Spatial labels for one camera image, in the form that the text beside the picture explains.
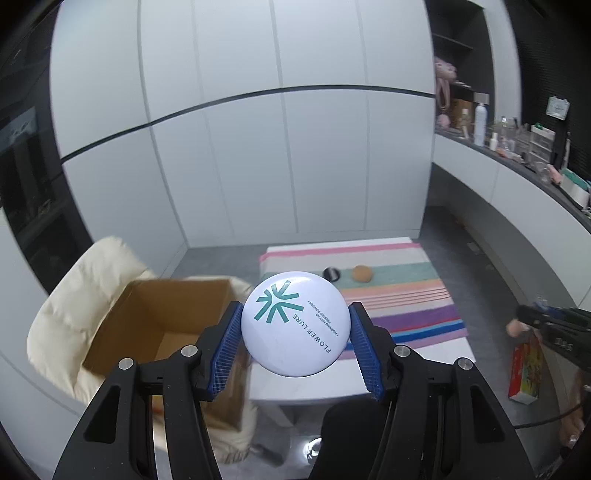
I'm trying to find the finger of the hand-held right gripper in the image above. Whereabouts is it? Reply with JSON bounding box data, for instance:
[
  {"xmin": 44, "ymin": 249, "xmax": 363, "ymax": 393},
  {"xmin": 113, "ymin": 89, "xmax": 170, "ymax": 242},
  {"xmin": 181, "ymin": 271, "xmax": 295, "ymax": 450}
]
[{"xmin": 516, "ymin": 302, "xmax": 560, "ymax": 327}]

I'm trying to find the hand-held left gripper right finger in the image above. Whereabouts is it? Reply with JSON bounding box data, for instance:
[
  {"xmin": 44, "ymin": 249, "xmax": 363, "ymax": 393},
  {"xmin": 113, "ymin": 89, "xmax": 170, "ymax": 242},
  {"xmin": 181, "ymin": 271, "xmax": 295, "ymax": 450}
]
[{"xmin": 347, "ymin": 302, "xmax": 539, "ymax": 480}]

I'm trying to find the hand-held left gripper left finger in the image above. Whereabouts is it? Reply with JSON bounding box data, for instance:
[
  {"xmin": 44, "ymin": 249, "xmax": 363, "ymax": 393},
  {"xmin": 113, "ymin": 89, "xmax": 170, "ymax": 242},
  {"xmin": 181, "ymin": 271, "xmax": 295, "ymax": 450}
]
[{"xmin": 53, "ymin": 300, "xmax": 245, "ymax": 480}]

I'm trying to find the white round compact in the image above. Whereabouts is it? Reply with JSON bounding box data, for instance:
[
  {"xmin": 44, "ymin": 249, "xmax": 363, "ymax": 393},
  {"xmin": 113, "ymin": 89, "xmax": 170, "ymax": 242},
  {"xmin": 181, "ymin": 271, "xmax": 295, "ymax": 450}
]
[{"xmin": 241, "ymin": 271, "xmax": 348, "ymax": 378}]

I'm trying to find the brown cardboard box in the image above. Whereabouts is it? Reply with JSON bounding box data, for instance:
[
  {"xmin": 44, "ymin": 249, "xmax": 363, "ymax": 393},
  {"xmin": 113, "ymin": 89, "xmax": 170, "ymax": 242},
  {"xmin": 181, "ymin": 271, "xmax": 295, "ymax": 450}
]
[{"xmin": 82, "ymin": 277, "xmax": 252, "ymax": 432}]

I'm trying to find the person's right hand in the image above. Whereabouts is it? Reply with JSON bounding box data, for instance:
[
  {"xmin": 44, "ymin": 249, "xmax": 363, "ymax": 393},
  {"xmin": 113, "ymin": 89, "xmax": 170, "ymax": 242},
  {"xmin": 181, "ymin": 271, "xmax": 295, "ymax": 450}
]
[{"xmin": 556, "ymin": 369, "xmax": 591, "ymax": 462}]

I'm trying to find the colourful printed box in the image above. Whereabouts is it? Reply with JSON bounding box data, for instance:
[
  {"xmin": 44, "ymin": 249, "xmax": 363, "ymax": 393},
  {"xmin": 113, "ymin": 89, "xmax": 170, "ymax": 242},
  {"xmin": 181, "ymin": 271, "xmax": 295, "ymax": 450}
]
[{"xmin": 508, "ymin": 335, "xmax": 546, "ymax": 406}]

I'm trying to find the striped colourful cloth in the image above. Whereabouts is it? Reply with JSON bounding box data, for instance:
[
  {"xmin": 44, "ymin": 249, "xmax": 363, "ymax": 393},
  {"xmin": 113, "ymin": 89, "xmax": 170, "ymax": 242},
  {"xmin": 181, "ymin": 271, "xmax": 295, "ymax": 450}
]
[{"xmin": 259, "ymin": 240, "xmax": 467, "ymax": 348}]

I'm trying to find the white low table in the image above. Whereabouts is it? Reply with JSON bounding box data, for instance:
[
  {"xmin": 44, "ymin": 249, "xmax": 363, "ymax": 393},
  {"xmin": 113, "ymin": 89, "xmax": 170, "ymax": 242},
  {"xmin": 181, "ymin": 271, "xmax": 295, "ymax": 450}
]
[{"xmin": 249, "ymin": 236, "xmax": 477, "ymax": 428}]

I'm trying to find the white counter cabinet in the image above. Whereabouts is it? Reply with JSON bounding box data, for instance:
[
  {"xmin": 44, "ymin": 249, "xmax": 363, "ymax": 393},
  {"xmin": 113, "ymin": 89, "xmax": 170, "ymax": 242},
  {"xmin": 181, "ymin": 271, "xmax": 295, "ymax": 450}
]
[{"xmin": 431, "ymin": 127, "xmax": 591, "ymax": 324}]

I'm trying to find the mint green case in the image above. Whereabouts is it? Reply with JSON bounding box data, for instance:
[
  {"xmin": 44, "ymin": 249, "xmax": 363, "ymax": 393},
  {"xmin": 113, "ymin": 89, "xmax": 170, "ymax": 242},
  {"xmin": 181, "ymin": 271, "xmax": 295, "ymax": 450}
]
[{"xmin": 560, "ymin": 167, "xmax": 591, "ymax": 207}]

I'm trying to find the cream padded armchair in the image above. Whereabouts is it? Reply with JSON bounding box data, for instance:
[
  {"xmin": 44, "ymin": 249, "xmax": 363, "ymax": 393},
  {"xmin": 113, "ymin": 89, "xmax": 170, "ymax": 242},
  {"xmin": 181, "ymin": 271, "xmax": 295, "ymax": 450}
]
[{"xmin": 27, "ymin": 236, "xmax": 259, "ymax": 464}]

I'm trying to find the clear acrylic organizer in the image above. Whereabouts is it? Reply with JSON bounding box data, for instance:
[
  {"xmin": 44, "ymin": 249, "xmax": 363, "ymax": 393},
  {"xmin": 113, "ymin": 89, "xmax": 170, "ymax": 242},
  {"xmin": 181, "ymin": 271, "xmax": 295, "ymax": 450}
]
[{"xmin": 526, "ymin": 124, "xmax": 557, "ymax": 160}]

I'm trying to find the cluster of clear bottles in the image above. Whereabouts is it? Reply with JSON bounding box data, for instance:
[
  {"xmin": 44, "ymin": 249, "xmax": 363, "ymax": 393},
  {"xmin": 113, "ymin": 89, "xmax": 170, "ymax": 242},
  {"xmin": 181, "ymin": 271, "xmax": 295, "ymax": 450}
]
[{"xmin": 493, "ymin": 117, "xmax": 527, "ymax": 158}]

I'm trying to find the white spray bottle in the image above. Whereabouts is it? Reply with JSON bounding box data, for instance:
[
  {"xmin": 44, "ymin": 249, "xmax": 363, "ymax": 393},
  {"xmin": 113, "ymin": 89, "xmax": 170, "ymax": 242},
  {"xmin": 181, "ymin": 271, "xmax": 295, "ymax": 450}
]
[{"xmin": 473, "ymin": 102, "xmax": 489, "ymax": 147}]

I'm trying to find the white framed card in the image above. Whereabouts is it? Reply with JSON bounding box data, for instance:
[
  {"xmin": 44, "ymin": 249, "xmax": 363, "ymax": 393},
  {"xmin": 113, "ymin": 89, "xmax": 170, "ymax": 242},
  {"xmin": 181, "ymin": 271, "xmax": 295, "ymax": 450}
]
[{"xmin": 546, "ymin": 96, "xmax": 570, "ymax": 122}]

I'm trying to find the pink plush toy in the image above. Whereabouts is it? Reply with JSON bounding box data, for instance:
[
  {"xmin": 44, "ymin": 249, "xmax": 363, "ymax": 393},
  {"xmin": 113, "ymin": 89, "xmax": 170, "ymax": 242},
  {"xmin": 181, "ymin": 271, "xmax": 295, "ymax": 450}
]
[{"xmin": 434, "ymin": 55, "xmax": 459, "ymax": 112}]

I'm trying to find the black tall cabinet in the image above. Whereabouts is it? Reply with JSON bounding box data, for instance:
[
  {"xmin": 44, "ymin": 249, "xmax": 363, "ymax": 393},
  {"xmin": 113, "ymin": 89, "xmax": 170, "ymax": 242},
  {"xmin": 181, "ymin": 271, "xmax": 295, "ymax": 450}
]
[{"xmin": 0, "ymin": 69, "xmax": 94, "ymax": 296}]

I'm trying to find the black cable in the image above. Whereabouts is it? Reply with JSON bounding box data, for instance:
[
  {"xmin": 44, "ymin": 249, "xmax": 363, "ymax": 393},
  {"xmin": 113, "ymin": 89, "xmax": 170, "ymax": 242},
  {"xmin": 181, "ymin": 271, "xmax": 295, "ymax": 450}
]
[{"xmin": 512, "ymin": 401, "xmax": 583, "ymax": 430}]

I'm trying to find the black wall shelf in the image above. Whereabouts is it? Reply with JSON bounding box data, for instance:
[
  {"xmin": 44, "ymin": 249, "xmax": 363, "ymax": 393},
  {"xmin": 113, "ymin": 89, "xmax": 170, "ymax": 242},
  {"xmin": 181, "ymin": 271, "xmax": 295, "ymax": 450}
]
[{"xmin": 425, "ymin": 0, "xmax": 522, "ymax": 136}]

